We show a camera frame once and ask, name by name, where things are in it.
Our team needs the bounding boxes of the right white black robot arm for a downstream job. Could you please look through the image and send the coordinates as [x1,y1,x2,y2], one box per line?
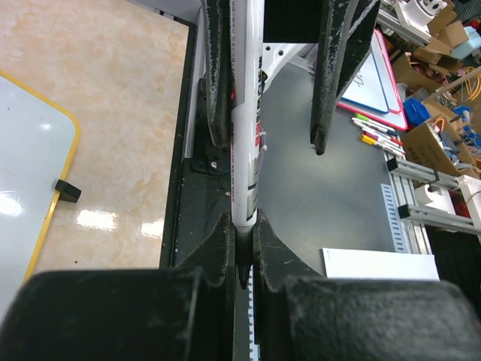
[201,1,380,155]

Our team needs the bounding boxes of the black whiteboard clip right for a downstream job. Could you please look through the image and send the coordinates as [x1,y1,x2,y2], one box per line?
[55,179,82,203]

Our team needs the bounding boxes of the white paper sheet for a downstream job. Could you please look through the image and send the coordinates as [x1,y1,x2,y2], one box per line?
[321,248,440,281]

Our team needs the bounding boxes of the red framed whiteboard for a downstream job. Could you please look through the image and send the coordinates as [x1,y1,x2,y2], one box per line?
[337,30,407,130]

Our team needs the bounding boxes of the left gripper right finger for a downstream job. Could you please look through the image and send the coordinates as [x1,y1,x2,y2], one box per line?
[253,212,480,360]

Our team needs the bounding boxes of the yellow framed whiteboard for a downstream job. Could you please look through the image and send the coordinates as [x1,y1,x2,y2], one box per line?
[1,72,80,314]

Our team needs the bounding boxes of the cardboard box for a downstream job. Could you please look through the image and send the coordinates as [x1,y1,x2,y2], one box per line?
[401,117,479,179]

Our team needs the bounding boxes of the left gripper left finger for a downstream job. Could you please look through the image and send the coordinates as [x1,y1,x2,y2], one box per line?
[1,213,235,360]

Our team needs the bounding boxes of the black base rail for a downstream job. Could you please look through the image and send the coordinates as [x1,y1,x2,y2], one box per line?
[159,22,236,361]

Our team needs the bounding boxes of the white black marker pen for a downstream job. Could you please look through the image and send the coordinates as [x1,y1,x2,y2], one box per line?
[229,1,265,288]

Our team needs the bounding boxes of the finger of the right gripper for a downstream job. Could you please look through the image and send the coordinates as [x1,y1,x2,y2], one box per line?
[201,0,232,149]
[310,0,380,155]

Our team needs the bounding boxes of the loose marker pens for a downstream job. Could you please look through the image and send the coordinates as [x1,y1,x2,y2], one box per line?
[350,117,405,158]

